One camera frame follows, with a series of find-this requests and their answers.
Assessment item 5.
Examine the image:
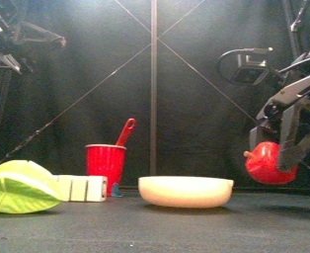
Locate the red toy apple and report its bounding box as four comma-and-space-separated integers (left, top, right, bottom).
243, 140, 299, 186

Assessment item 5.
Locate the white bowl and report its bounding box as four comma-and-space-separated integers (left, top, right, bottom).
137, 175, 236, 210

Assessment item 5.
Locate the red plastic cup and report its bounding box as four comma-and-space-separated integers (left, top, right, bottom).
84, 118, 138, 198

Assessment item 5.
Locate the small blue object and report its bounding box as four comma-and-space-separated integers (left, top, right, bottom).
110, 183, 125, 199

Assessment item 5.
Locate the green toy leafy cabbage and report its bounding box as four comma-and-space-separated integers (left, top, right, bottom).
0, 159, 109, 214

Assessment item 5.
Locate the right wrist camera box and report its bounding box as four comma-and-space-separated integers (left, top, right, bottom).
229, 53, 272, 86

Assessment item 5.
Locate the thin diagonal brace wire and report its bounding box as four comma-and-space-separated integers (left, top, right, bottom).
114, 0, 259, 124
0, 0, 206, 172

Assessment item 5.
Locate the vertical metal frame pole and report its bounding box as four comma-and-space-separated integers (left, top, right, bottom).
149, 0, 158, 177

